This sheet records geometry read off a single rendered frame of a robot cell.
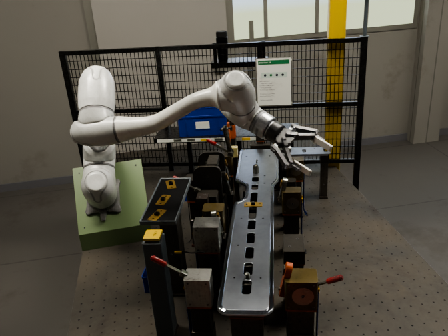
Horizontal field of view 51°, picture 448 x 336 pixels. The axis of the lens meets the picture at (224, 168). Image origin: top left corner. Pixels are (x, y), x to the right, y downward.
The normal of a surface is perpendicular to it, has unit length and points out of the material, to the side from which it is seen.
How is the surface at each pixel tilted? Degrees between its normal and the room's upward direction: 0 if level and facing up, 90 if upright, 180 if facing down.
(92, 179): 53
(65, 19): 90
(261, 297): 0
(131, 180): 47
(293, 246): 0
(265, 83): 90
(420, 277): 0
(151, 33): 90
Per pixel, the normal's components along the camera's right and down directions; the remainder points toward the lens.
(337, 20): -0.10, 0.42
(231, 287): -0.07, -0.91
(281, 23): 0.17, 0.40
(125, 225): 0.11, -0.33
